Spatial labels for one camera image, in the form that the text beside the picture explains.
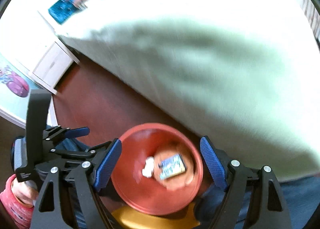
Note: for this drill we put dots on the yellow stool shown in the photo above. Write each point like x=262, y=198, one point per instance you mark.
x=131, y=218

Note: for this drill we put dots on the blue jeans legs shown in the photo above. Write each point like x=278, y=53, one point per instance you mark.
x=302, y=197

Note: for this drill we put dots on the green blanket bed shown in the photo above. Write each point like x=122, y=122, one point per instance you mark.
x=243, y=72

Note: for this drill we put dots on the white tissue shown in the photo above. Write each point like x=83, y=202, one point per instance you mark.
x=147, y=171

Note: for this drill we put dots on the cream blue headboard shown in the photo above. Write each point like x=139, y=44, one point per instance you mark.
x=58, y=13

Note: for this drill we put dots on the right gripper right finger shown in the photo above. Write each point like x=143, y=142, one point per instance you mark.
x=267, y=206

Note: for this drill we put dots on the orange plastic basin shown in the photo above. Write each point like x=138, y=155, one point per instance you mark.
x=152, y=195

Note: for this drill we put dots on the blue white milk carton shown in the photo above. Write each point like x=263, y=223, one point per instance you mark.
x=172, y=166

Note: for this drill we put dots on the person left hand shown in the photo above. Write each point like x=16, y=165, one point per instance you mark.
x=24, y=193

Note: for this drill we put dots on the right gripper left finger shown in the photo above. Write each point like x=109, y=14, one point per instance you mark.
x=71, y=181

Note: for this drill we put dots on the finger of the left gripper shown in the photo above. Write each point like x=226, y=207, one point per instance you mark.
x=75, y=133

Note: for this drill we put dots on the cartoon wall sticker door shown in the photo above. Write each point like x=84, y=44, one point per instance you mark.
x=15, y=89

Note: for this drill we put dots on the right floral curtain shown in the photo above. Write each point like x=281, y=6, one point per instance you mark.
x=312, y=15

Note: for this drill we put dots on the cream nightstand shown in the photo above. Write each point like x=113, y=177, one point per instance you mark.
x=45, y=63

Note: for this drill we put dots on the red patterned sleeve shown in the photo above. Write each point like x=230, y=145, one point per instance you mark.
x=18, y=212

